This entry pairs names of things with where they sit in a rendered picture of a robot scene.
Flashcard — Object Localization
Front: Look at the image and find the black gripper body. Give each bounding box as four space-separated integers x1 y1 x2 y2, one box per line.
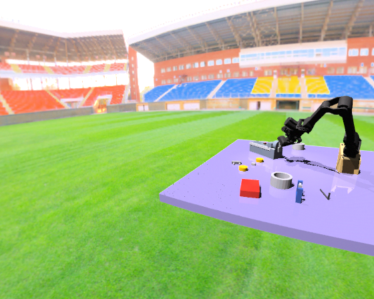
277 130 302 145

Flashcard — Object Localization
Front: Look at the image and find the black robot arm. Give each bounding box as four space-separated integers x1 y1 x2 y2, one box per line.
282 95 361 158

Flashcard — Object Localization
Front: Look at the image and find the dark grey ring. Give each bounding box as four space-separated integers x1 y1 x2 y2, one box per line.
292 142 305 150
270 172 293 190

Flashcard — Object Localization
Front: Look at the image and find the red block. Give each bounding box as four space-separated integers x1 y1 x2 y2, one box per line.
239 179 260 198

